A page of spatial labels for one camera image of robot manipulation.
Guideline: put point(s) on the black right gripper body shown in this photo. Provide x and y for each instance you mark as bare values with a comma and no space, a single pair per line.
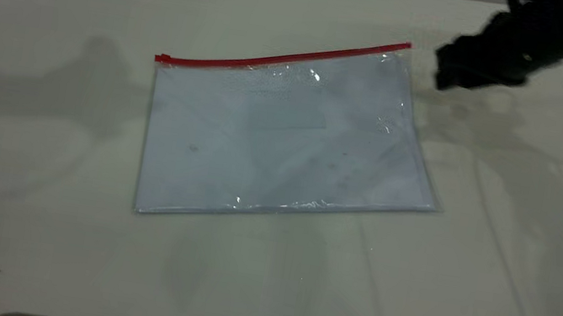
521,49

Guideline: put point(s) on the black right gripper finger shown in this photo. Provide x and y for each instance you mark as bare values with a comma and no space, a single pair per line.
458,79
459,49

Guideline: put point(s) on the clear plastic bag red zipper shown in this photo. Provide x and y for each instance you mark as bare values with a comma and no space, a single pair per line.
284,141

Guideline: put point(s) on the red zipper slider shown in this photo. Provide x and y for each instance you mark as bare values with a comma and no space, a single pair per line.
163,58

